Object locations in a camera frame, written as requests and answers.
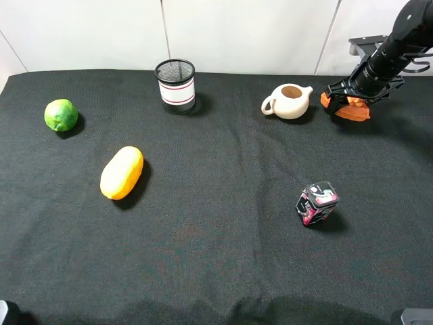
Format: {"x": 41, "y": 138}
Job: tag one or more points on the black patterned small box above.
{"x": 316, "y": 202}

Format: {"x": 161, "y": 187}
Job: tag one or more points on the beige ceramic teapot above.
{"x": 287, "y": 101}

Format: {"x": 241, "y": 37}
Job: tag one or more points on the yellow mango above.
{"x": 121, "y": 174}

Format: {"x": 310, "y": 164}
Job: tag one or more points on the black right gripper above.
{"x": 363, "y": 83}

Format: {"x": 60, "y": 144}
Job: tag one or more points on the black mesh pen holder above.
{"x": 177, "y": 86}

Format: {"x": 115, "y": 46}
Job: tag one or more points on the green lime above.
{"x": 61, "y": 115}

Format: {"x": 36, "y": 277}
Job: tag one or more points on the orange waffle piece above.
{"x": 355, "y": 109}

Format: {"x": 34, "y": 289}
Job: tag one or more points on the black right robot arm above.
{"x": 413, "y": 25}

